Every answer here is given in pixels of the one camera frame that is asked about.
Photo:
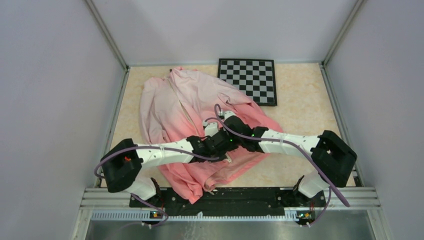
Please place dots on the pink zip-up jacket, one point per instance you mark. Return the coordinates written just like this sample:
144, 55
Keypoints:
174, 108

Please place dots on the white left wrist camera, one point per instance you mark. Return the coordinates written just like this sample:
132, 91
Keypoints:
210, 129

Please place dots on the aluminium frame rail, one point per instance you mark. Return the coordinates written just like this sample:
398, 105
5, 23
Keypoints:
98, 203

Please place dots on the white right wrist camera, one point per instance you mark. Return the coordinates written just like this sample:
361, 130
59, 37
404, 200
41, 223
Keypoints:
228, 114

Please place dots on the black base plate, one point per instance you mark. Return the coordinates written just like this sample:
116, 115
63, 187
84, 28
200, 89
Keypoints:
237, 202

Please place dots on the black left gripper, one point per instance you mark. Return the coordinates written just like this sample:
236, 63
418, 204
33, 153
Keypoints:
221, 154

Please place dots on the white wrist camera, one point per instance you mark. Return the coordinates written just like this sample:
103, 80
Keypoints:
228, 114
210, 129

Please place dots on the black white checkerboard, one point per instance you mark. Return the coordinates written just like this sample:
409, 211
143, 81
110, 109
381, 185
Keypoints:
256, 78

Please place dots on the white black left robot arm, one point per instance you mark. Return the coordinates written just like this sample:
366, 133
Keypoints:
121, 166

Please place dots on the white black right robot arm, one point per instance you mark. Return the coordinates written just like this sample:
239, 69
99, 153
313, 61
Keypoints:
332, 158

